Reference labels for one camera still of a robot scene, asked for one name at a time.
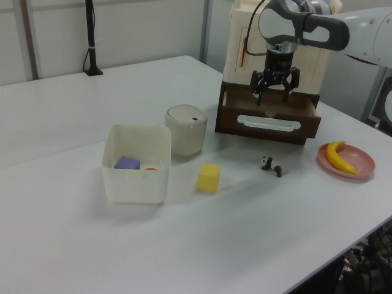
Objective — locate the black and white panda toy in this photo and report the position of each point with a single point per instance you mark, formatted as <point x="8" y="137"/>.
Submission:
<point x="269" y="162"/>

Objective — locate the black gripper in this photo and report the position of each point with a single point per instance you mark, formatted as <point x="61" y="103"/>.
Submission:
<point x="279" y="65"/>

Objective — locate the yellow foam cube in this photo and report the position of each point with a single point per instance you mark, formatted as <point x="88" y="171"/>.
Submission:
<point x="208" y="179"/>

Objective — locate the yellow toy banana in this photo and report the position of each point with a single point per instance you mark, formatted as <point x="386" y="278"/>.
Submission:
<point x="333" y="159"/>

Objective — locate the beige lidded trash can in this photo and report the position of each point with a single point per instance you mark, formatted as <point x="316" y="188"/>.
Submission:
<point x="185" y="137"/>

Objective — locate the purple foam cube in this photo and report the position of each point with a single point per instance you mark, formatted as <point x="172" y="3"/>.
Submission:
<point x="127" y="163"/>

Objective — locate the orange glazed toy bread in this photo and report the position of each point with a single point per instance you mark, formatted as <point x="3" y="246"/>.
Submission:
<point x="150" y="168"/>

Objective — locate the black pole stand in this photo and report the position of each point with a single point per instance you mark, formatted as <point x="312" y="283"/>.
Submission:
<point x="90" y="36"/>

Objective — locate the grey framed background equipment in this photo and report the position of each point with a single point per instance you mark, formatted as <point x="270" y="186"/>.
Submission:
<point x="382" y="119"/>

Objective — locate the white plastic bin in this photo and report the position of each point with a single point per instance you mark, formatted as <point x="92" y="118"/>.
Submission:
<point x="134" y="186"/>

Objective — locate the pink plate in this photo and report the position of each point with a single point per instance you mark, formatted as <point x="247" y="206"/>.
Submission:
<point x="358" y="162"/>

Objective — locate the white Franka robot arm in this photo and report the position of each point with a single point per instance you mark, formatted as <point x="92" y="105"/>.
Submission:
<point x="324" y="30"/>

